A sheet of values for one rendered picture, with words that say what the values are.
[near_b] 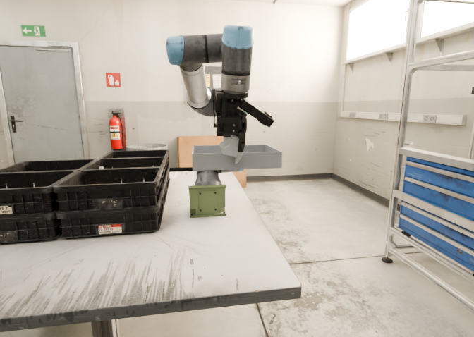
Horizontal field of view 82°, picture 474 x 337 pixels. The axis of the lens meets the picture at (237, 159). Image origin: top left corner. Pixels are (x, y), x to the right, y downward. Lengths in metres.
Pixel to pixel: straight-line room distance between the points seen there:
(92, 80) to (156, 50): 1.02
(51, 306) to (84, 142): 3.77
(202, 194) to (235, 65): 0.81
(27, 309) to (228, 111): 0.76
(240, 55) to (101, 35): 4.01
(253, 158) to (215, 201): 0.60
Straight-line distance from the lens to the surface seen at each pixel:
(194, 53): 0.79
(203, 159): 0.80
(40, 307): 1.00
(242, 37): 0.69
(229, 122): 0.73
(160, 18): 4.55
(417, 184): 2.29
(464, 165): 2.03
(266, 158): 0.83
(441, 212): 2.14
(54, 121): 4.76
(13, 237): 1.43
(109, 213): 1.26
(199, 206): 1.38
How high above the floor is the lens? 1.24
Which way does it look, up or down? 11 degrees down
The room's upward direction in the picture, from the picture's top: straight up
